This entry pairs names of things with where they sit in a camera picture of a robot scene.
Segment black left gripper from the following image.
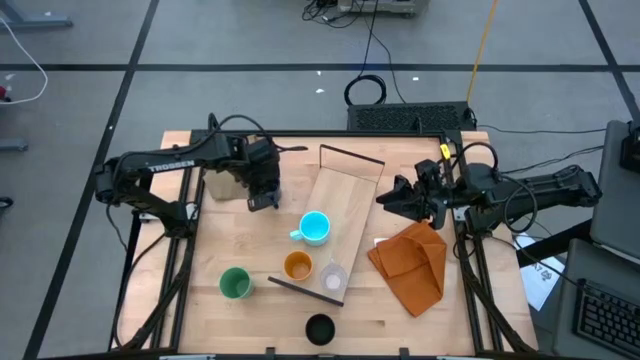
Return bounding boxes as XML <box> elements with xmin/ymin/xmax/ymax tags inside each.
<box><xmin>242</xmin><ymin>134</ymin><xmax>282</xmax><ymax>212</ymax></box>

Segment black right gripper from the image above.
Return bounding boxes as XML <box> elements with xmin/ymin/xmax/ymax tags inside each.
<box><xmin>376</xmin><ymin>160</ymin><xmax>464</xmax><ymax>230</ymax></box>

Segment teal mug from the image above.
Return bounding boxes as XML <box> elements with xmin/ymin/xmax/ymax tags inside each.
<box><xmin>288</xmin><ymin>209</ymin><xmax>332</xmax><ymax>248</ymax></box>

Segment green cup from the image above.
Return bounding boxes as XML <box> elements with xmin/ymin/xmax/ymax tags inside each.
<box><xmin>218</xmin><ymin>266</ymin><xmax>256</xmax><ymax>302</ymax></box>

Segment clear plastic cup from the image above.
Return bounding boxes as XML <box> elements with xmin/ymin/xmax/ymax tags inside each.
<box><xmin>318</xmin><ymin>258</ymin><xmax>350</xmax><ymax>294</ymax></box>

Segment tall black cup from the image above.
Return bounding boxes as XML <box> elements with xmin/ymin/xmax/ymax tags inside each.
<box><xmin>304</xmin><ymin>313</ymin><xmax>337</xmax><ymax>348</ymax></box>

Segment tan cloth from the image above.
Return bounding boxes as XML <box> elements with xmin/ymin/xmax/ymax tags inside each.
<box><xmin>202</xmin><ymin>168</ymin><xmax>251</xmax><ymax>203</ymax></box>

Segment orange cloth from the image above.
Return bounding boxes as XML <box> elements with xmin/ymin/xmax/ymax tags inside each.
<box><xmin>367</xmin><ymin>219</ymin><xmax>448</xmax><ymax>319</ymax></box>

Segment wooden tray with black rim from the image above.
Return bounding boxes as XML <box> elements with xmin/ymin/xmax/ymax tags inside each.
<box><xmin>267</xmin><ymin>143</ymin><xmax>386</xmax><ymax>307</ymax></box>

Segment black computer tower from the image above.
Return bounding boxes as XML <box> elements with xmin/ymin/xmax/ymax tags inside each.
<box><xmin>346</xmin><ymin>101</ymin><xmax>476</xmax><ymax>133</ymax></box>

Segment orange cup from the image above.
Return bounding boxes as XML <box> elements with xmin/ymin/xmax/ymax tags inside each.
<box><xmin>283</xmin><ymin>249</ymin><xmax>315</xmax><ymax>282</ymax></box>

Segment white printed paper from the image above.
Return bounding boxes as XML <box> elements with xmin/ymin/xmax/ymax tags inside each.
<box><xmin>518</xmin><ymin>229</ymin><xmax>567</xmax><ymax>313</ymax></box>

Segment grey equipment cart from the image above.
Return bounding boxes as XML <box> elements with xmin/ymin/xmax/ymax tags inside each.
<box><xmin>337</xmin><ymin>0</ymin><xmax>431</xmax><ymax>18</ymax></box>

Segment grey monitor panel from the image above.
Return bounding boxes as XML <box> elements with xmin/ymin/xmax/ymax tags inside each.
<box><xmin>588</xmin><ymin>118</ymin><xmax>640</xmax><ymax>262</ymax></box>

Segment grey laptop with black keyboard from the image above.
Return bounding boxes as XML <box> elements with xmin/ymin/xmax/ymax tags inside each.
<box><xmin>551</xmin><ymin>237</ymin><xmax>640</xmax><ymax>360</ymax></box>

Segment black box device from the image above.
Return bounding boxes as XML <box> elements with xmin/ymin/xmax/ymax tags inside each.
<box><xmin>618</xmin><ymin>121</ymin><xmax>640</xmax><ymax>175</ymax></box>

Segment grey table foot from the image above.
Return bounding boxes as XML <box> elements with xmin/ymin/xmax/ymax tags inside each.
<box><xmin>0</xmin><ymin>0</ymin><xmax>75</xmax><ymax>30</ymax></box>
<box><xmin>0</xmin><ymin>137</ymin><xmax>30</xmax><ymax>153</ymax></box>

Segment black aluminium table frame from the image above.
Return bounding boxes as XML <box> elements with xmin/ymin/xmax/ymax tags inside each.
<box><xmin>107</xmin><ymin>112</ymin><xmax>540</xmax><ymax>360</ymax></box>

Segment black coiled cable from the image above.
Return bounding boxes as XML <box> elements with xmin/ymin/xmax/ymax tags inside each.
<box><xmin>343</xmin><ymin>0</ymin><xmax>389</xmax><ymax>107</ymax></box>

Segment black thin cable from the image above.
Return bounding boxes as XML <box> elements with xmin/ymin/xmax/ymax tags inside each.
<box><xmin>473</xmin><ymin>122</ymin><xmax>608</xmax><ymax>136</ymax></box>
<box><xmin>498</xmin><ymin>144</ymin><xmax>606</xmax><ymax>175</ymax></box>
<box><xmin>372</xmin><ymin>27</ymin><xmax>407</xmax><ymax>105</ymax></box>

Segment yellow hanging cable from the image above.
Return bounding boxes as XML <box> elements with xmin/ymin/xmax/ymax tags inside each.
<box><xmin>465</xmin><ymin>0</ymin><xmax>500</xmax><ymax>104</ymax></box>

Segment tangled black cables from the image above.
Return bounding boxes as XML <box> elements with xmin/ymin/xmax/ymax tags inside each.
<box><xmin>301</xmin><ymin>0</ymin><xmax>351</xmax><ymax>30</ymax></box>

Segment white cable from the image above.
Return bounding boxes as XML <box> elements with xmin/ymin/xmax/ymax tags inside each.
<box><xmin>0</xmin><ymin>16</ymin><xmax>50</xmax><ymax>106</ymax></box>

